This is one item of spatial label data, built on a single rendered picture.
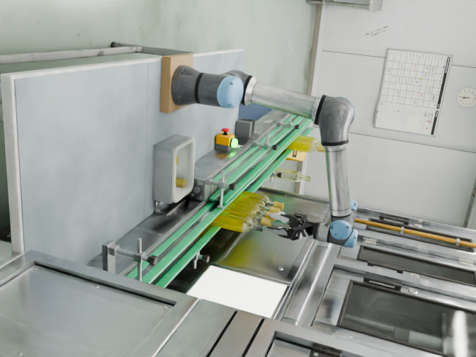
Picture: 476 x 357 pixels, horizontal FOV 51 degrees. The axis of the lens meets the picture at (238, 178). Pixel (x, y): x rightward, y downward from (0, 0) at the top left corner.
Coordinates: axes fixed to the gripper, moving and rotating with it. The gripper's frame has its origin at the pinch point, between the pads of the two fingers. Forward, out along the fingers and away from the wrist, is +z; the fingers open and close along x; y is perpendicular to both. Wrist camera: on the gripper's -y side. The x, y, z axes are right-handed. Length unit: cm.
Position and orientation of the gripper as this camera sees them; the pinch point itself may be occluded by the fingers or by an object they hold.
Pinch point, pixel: (269, 222)
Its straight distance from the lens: 206.4
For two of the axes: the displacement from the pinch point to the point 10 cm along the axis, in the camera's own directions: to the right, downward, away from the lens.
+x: 0.8, -9.4, -3.4
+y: 3.5, -2.9, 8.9
